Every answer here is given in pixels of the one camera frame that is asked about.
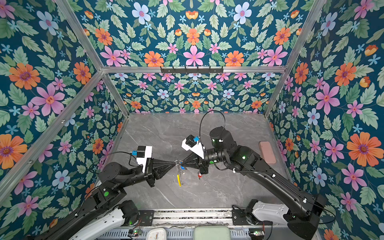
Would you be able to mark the white clock at front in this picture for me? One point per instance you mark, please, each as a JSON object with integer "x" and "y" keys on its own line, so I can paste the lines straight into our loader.
{"x": 157, "y": 234}

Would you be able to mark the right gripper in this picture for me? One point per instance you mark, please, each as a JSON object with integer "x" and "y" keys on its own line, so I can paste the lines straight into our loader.
{"x": 201, "y": 165}

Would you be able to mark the pink eraser case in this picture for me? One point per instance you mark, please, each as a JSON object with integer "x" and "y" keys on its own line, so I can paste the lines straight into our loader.
{"x": 267, "y": 153}

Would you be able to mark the black hook rail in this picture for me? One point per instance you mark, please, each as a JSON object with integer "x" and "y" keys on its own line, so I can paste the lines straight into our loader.
{"x": 192, "y": 70}

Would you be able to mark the pale green box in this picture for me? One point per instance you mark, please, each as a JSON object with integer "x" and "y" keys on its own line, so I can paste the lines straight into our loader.
{"x": 212, "y": 233}

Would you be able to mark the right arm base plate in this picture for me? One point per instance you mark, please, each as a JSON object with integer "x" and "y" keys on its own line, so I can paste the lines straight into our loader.
{"x": 239, "y": 218}

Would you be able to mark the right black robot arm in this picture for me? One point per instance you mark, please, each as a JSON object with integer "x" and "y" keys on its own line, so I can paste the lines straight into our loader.
{"x": 300, "y": 211}

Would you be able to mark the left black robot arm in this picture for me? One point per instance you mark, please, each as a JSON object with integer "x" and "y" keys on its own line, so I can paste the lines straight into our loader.
{"x": 114, "y": 178}

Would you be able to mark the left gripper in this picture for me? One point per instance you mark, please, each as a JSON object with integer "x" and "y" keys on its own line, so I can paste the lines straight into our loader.
{"x": 152, "y": 169}

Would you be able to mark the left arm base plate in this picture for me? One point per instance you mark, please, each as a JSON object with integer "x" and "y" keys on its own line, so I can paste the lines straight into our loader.
{"x": 144, "y": 218}

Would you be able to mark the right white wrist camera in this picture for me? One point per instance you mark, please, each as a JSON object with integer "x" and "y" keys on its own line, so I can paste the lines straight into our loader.
{"x": 194, "y": 144}

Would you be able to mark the aluminium front rail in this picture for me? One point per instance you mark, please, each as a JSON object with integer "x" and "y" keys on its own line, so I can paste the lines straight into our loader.
{"x": 192, "y": 217}

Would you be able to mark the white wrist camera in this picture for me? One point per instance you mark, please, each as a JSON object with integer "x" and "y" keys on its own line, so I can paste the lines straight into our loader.
{"x": 143, "y": 154}
{"x": 194, "y": 144}

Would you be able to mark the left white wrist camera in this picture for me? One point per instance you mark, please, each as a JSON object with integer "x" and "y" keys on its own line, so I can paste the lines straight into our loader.
{"x": 143, "y": 154}

